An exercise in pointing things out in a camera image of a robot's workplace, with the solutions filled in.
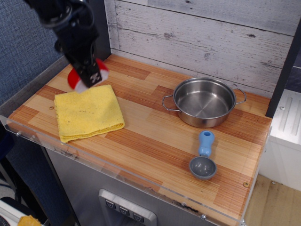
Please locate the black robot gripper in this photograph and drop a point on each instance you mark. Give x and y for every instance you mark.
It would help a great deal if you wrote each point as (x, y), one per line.
(75, 39)

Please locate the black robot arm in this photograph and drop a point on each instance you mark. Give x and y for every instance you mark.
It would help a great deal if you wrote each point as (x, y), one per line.
(53, 13)

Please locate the folded yellow cloth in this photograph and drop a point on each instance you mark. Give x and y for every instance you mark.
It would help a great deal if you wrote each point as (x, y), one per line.
(90, 113)

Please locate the small stainless steel pot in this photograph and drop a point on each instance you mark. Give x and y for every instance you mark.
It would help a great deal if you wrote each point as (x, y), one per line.
(202, 102)

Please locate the silver dispenser button panel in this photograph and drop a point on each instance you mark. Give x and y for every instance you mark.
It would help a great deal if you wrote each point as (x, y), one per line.
(119, 211)

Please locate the blue and grey scoop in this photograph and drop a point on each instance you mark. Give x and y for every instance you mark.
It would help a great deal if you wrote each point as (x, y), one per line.
(202, 167)

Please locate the black and yellow floor object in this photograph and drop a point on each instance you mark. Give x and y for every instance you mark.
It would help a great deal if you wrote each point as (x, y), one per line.
(13, 213)

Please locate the clear acrylic edge guard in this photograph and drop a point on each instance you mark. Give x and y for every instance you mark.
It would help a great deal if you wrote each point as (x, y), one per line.
(152, 153)

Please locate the white ribbed side unit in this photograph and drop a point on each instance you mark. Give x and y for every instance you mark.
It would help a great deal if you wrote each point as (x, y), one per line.
(281, 158)

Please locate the black left vertical post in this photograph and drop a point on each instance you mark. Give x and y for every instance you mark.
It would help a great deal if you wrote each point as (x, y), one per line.
(102, 43)

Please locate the black vertical post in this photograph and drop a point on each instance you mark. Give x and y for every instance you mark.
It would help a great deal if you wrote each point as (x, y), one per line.
(286, 70)
(102, 43)

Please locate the black right vertical post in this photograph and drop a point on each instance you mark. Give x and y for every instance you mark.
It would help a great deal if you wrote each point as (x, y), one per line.
(286, 70)

